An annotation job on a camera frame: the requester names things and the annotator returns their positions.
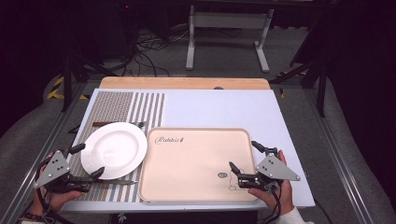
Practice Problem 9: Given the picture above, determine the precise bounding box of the striped woven placemat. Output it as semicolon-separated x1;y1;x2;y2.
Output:
66;91;166;203

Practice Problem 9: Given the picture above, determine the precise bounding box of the bundle of black floor cables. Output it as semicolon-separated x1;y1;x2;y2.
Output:
118;27;191;77

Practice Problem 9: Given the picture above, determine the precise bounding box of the person's right hand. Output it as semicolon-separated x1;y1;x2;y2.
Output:
247;149;295;217

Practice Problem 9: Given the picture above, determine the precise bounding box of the beaded bracelet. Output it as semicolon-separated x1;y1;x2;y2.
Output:
21;211;45;223

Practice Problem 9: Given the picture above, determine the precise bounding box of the grey metal stand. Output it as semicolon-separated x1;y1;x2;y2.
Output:
185;5;275;74

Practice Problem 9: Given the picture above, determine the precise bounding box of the yellow black floor tape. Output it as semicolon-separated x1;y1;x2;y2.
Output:
46;76;90;101
277;69;309;100

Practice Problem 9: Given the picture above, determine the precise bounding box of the aluminium rail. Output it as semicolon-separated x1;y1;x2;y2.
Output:
0;82;94;224
303;89;375;224

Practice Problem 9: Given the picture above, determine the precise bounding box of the wooden handled knife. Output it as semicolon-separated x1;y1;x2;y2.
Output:
92;178;138;187

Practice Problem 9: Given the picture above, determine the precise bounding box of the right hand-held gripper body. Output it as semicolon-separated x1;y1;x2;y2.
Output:
237;147;302;193

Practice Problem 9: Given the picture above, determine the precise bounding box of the thin black cable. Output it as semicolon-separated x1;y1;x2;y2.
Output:
312;198;334;224

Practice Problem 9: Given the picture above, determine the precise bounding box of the person's left hand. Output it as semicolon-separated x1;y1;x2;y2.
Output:
31;151;86;217

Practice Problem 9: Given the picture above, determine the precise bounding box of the wooden handled fork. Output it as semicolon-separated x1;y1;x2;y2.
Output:
92;120;148;129

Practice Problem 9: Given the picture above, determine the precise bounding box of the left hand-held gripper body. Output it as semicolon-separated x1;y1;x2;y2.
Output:
33;149;94;194

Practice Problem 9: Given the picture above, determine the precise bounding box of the black tripod stand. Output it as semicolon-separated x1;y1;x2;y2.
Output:
269;12;331;118
60;52;120;113

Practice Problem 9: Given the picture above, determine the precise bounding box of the beige plastic tray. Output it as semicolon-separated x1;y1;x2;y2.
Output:
138;126;260;203

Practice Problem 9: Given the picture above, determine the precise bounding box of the right hand-held gripper cable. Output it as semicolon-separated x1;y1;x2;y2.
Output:
261;183;283;224

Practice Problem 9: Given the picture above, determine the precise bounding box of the white round plate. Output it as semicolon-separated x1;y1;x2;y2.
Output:
80;121;149;181

